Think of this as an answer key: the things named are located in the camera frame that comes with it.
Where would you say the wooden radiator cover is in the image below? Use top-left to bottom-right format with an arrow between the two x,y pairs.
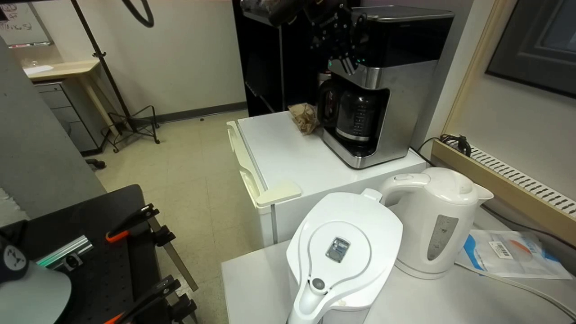
429,139 -> 576,245

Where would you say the black power cable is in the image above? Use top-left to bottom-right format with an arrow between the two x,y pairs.
413,134 -> 474,166

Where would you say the grey lamp shade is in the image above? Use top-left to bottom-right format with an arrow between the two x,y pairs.
0,265 -> 71,324

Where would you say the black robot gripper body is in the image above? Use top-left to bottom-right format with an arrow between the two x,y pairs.
307,4 -> 357,60

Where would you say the wooden desk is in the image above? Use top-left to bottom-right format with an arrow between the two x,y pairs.
23,60 -> 118,137

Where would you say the white water filter pitcher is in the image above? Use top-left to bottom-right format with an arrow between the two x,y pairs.
285,190 -> 402,324

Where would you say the black perforated table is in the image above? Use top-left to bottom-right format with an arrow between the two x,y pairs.
3,186 -> 158,324

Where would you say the white electric kettle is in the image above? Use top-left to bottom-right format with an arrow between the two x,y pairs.
379,168 -> 492,280

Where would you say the dark framed picture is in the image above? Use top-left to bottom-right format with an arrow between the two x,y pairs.
487,0 -> 576,98

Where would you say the black tripod stand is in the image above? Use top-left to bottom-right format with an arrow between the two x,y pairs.
69,0 -> 158,154

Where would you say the plastic bag with papers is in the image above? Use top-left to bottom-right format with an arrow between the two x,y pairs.
462,231 -> 572,280

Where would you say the glass coffee carafe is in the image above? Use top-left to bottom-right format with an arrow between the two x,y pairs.
318,78 -> 381,146

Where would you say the black orange clamp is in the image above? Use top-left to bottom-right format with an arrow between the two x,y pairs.
104,276 -> 195,324
104,204 -> 174,247

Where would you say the green silver tool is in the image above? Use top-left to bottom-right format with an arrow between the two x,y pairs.
35,236 -> 93,274

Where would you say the black shelving unit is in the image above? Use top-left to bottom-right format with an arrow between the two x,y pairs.
230,0 -> 361,119

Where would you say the grey partition panel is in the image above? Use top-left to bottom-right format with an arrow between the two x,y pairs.
0,40 -> 104,218

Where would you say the white whiteboard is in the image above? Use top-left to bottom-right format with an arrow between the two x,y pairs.
0,2 -> 51,47

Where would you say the grey filing cabinet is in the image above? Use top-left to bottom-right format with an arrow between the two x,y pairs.
33,82 -> 105,155

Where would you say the crumpled brown paper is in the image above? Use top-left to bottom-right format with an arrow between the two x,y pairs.
287,103 -> 318,134

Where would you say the upper black orange clamp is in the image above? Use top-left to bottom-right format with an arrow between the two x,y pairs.
104,204 -> 174,247

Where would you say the black silver coffee machine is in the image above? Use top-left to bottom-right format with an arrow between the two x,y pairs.
318,6 -> 453,170

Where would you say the lower black orange clamp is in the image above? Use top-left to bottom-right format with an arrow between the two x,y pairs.
104,276 -> 195,324

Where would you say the white mini fridge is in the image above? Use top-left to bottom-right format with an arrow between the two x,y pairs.
226,112 -> 426,247

